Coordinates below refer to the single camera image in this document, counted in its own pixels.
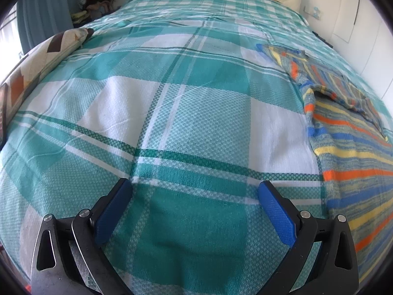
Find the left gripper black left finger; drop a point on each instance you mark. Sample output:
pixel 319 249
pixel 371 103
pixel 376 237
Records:
pixel 54 270

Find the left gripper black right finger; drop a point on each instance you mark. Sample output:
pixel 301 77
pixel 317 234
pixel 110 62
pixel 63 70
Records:
pixel 335 269

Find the striped knit sweater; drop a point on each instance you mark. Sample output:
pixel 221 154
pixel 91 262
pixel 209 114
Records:
pixel 346 135

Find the teal white plaid bedspread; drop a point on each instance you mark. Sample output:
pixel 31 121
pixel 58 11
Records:
pixel 174 95

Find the blue curtain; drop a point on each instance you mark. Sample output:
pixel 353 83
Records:
pixel 38 20

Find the white wall socket panel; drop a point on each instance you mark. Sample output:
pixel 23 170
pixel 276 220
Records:
pixel 312 12

